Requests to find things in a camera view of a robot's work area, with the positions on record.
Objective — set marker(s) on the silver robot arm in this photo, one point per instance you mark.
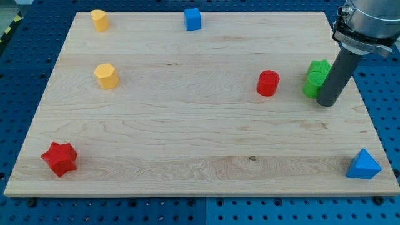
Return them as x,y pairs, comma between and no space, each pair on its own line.
368,26

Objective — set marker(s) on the light wooden board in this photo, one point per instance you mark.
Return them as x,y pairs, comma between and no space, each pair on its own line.
186,120

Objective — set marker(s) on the red cylinder block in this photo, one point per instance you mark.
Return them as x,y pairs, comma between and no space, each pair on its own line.
268,83

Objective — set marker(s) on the blue cube block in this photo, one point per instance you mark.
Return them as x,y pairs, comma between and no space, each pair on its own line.
192,19

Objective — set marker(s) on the yellow hexagon block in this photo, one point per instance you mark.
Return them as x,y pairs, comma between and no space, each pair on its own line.
106,76

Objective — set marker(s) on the green cylinder block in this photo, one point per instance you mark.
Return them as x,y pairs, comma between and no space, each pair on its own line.
313,84

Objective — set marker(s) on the green star block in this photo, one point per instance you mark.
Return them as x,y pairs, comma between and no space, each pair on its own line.
322,66

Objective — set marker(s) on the yellow heart block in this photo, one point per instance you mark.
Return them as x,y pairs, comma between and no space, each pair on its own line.
100,20

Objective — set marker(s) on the red star block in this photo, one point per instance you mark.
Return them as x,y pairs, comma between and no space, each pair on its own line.
61,158

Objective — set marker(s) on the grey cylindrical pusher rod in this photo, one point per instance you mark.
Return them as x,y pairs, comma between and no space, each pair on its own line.
340,73

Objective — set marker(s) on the blue triangle block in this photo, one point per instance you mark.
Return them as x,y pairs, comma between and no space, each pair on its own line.
363,166

